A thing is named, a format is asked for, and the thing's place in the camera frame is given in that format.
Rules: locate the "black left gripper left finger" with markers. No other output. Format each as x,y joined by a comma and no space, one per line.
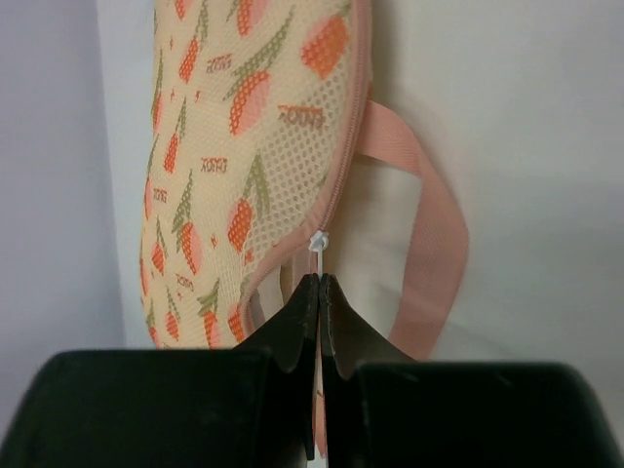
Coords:
248,406

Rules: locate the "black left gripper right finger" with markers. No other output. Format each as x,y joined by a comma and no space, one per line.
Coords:
384,409

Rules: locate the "pink mesh laundry bag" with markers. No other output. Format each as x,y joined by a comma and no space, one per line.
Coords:
258,110

